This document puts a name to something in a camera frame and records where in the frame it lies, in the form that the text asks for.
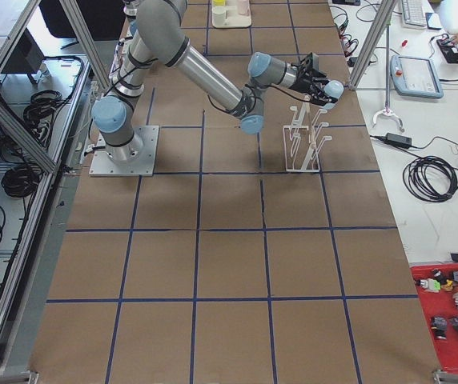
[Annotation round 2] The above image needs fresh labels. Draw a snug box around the black power adapter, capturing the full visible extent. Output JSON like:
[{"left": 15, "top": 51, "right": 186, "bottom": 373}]
[{"left": 384, "top": 133, "right": 412, "bottom": 149}]

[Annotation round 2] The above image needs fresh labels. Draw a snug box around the white wire cup rack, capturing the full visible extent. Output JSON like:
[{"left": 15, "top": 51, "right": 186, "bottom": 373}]
[{"left": 282, "top": 96, "right": 332, "bottom": 174}]

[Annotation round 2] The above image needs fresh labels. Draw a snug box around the cream serving tray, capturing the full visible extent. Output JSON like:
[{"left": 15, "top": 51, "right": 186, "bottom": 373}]
[{"left": 217, "top": 0, "right": 252, "bottom": 29}]

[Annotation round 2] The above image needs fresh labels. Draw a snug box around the white keyboard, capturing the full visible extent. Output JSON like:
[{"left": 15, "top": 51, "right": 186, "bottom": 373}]
[{"left": 399, "top": 0, "right": 427, "bottom": 29}]

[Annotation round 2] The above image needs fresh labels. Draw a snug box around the light blue ikea cup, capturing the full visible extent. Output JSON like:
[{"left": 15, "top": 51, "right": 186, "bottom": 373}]
[{"left": 323, "top": 80, "right": 344, "bottom": 110}]

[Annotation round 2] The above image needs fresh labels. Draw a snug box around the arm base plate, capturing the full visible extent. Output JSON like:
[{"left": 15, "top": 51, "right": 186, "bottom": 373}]
[{"left": 90, "top": 126, "right": 159, "bottom": 177}]

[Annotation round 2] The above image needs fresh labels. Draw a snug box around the pink ikea cup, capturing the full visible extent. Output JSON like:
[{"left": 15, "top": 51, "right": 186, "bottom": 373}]
[{"left": 236, "top": 0, "right": 250, "bottom": 16}]

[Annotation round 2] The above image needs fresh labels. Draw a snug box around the white ikea cup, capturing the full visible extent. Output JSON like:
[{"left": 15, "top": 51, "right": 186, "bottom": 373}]
[{"left": 211, "top": 6, "right": 227, "bottom": 28}]

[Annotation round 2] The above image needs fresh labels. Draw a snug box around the grabber reacher tool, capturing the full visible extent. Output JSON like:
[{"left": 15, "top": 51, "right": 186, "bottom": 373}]
[{"left": 372, "top": 22, "right": 404, "bottom": 133}]

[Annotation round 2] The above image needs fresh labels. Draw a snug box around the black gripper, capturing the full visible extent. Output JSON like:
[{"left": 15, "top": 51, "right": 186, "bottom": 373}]
[{"left": 292, "top": 53, "right": 327, "bottom": 105}]

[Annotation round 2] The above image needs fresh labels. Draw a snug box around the coiled black cable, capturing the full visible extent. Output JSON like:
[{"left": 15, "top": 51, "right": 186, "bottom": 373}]
[{"left": 403, "top": 155, "right": 458, "bottom": 202}]

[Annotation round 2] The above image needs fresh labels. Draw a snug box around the teach pendant tablet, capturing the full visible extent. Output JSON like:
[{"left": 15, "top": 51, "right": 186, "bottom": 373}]
[{"left": 390, "top": 54, "right": 444, "bottom": 99}]

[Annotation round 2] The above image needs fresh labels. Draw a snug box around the red parts tray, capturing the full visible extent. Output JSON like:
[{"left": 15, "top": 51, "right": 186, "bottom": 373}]
[{"left": 411, "top": 263, "right": 458, "bottom": 374}]

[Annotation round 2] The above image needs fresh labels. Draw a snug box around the aluminium frame post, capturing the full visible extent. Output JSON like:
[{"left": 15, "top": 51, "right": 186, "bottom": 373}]
[{"left": 348, "top": 0, "right": 396, "bottom": 90}]

